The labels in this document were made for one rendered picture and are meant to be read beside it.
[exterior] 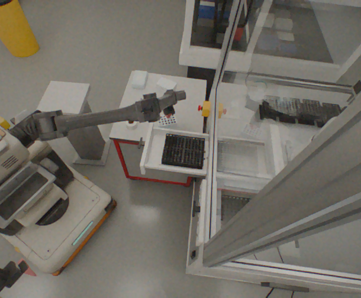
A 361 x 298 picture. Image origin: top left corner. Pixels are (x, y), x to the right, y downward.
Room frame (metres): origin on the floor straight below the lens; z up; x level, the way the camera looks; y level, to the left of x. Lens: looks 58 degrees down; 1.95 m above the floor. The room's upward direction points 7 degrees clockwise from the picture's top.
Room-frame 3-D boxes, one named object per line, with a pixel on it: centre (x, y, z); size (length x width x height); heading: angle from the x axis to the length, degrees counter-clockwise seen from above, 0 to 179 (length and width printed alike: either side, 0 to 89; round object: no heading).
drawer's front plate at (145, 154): (0.63, 0.17, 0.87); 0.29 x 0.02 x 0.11; 179
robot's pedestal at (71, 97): (1.02, 0.83, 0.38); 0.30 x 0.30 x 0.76; 3
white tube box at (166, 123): (0.89, 0.10, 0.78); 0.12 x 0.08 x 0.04; 111
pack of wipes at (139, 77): (1.24, 0.35, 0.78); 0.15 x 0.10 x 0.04; 0
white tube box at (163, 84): (1.20, 0.14, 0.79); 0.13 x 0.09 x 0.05; 69
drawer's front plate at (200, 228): (0.31, -0.14, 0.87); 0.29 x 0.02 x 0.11; 179
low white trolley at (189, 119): (1.04, 0.15, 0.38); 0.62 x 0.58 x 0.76; 179
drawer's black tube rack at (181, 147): (0.62, -0.03, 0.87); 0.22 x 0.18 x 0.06; 89
